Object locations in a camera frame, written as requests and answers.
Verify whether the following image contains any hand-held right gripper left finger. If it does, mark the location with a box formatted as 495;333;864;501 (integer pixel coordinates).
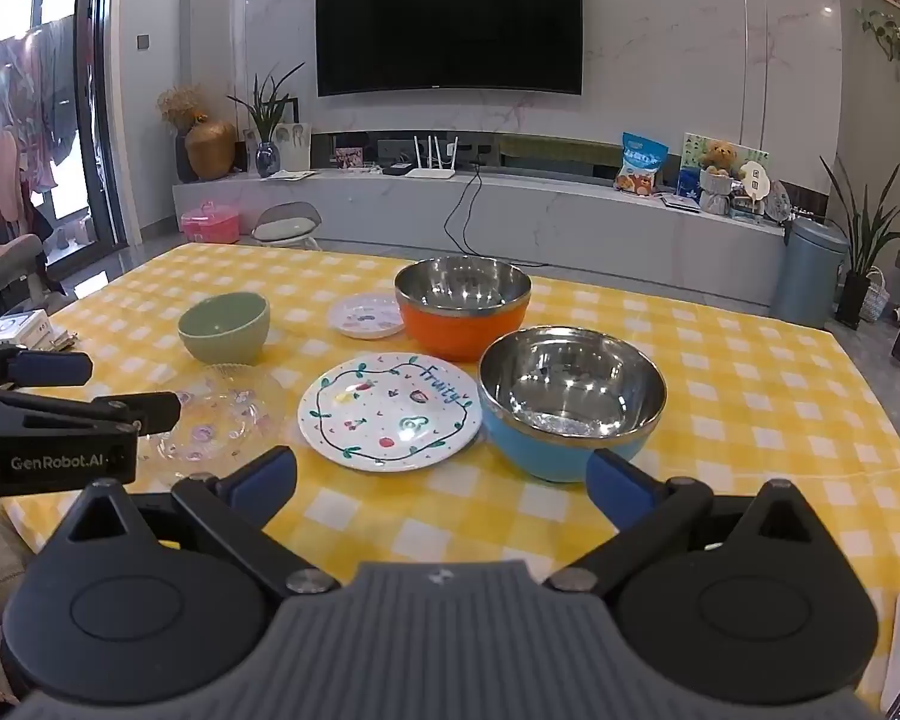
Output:
49;446;342;595

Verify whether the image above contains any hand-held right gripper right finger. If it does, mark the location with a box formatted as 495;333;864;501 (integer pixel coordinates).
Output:
544;448;830;593

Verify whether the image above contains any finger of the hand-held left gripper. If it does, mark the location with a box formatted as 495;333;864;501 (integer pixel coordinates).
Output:
0;387;182;439
0;334;95;391

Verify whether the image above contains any clear glass patterned plate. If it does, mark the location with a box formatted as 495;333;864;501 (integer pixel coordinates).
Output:
136;366;290;485

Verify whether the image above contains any blue steel-lined bowl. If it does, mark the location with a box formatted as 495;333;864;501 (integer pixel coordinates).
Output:
478;326;667;484

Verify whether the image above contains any green ceramic bowl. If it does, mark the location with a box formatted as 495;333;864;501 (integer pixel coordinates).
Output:
178;291;271;366

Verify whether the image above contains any white plate with fruit drawings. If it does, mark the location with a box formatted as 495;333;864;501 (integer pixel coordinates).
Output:
298;352;484;472

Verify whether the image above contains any small white fruit-print plate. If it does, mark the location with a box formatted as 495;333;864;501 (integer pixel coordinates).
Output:
325;292;407;340

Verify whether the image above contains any orange steel-lined bowl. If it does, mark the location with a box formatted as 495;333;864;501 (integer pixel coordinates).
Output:
394;256;533;362

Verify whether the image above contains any white cardboard box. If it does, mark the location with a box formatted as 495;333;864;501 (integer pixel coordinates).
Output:
0;309;52;350

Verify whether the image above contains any pink office chair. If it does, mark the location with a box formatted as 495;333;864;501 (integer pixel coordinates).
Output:
0;130;65;316

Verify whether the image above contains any yellow checked tablecloth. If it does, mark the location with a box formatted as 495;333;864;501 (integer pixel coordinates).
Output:
0;242;900;713

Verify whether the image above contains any pink plastic storage box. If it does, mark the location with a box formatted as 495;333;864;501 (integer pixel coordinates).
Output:
181;200;241;245

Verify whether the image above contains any grey round stool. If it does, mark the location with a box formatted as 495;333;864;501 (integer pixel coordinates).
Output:
252;202;323;252

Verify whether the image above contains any white marble television console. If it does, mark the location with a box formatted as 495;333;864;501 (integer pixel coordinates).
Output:
172;165;788;293

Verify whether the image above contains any gold round vase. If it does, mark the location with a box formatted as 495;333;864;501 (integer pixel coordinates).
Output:
185;118;238;181

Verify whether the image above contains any blue-grey trash can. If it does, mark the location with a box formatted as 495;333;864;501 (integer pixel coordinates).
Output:
769;217;850;329

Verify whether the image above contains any glass sliding door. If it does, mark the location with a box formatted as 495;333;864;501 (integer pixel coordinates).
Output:
0;0;128;256

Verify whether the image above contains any green plant in blue vase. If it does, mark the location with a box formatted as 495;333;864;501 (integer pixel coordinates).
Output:
227;62;306;179

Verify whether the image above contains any tall potted green plant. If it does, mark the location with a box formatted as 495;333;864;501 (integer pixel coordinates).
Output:
820;154;900;329

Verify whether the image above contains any white wrapped pot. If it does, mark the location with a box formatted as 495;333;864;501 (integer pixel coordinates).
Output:
699;169;734;217

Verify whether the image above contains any white drawing card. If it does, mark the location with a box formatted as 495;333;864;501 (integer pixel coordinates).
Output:
279;122;313;173

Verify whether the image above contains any white woven basket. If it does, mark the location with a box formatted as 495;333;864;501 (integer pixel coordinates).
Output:
859;268;890;323

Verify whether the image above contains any blue snack bag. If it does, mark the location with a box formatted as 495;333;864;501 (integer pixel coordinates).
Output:
616;132;670;197

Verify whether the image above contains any green picture book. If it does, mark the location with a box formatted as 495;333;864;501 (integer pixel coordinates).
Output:
679;133;770;203

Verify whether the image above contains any white round hand fan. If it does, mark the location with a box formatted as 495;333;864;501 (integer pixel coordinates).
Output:
739;157;767;218

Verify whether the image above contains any brown teddy bear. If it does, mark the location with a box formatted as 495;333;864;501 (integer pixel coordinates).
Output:
701;141;747;179

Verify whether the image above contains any white wifi router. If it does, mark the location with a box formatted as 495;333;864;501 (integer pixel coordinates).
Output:
406;135;460;179

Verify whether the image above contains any hanging vine plant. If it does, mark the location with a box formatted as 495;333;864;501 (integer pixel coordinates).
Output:
855;7;900;95

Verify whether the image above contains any black power cable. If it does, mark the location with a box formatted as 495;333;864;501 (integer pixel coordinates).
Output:
442;161;548;269

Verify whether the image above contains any black wall television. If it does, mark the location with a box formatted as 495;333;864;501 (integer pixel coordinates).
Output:
315;0;584;97

